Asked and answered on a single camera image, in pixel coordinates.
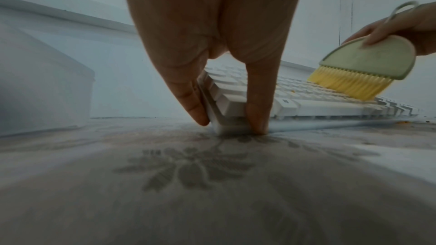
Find person's right hand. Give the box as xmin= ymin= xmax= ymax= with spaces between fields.
xmin=342 ymin=1 xmax=436 ymax=57

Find person's left hand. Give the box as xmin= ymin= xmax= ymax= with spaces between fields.
xmin=118 ymin=0 xmax=307 ymax=135

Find green brush yellow bristles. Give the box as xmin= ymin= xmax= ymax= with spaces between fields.
xmin=307 ymin=0 xmax=421 ymax=102

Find white keyboard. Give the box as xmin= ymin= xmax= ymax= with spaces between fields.
xmin=197 ymin=65 xmax=423 ymax=136

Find clear plastic container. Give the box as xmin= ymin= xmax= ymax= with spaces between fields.
xmin=0 ymin=22 xmax=95 ymax=137

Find floral tablecloth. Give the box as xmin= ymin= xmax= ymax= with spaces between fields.
xmin=0 ymin=116 xmax=436 ymax=245

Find white wooden frame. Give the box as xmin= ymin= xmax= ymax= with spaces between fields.
xmin=0 ymin=0 xmax=357 ymax=81

